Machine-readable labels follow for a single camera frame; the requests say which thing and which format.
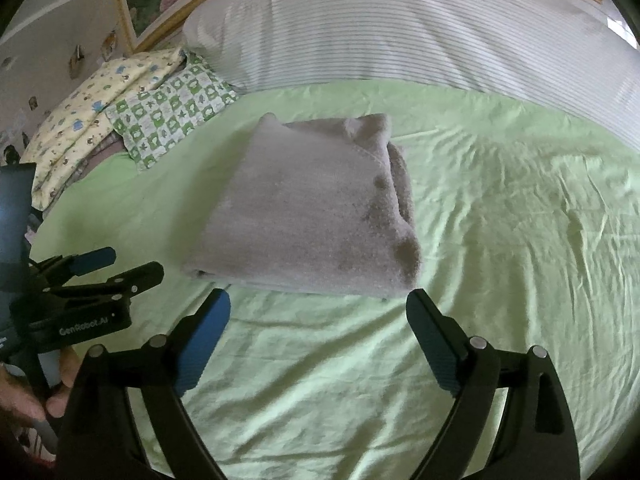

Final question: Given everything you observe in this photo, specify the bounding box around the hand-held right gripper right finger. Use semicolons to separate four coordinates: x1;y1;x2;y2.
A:
406;288;582;480

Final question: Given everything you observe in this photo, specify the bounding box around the dull pink cloth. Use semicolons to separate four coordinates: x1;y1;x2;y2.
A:
75;137;132;184

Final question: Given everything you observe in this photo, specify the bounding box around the grey fleece cloth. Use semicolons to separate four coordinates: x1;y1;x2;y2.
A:
180;112;424;297

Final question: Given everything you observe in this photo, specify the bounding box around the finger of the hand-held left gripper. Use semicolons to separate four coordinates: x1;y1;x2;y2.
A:
47;261;165;307
27;246;117;287

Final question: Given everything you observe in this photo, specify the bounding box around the green checked pillow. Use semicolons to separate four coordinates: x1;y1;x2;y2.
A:
105;52;239;171

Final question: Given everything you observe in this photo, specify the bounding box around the white striped duvet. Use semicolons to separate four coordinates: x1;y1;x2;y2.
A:
182;0;640;155

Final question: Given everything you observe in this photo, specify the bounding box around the yellow printed pillow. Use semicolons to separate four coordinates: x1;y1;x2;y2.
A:
20;47;187;211

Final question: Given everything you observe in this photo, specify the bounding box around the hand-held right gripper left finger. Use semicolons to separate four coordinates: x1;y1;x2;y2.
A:
56;288;231;480

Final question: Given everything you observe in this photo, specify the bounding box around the person's left hand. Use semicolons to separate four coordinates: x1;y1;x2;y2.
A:
0;347;83;433

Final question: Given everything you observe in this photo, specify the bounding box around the light green bed sheet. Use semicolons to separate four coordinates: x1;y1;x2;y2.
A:
30;82;640;480

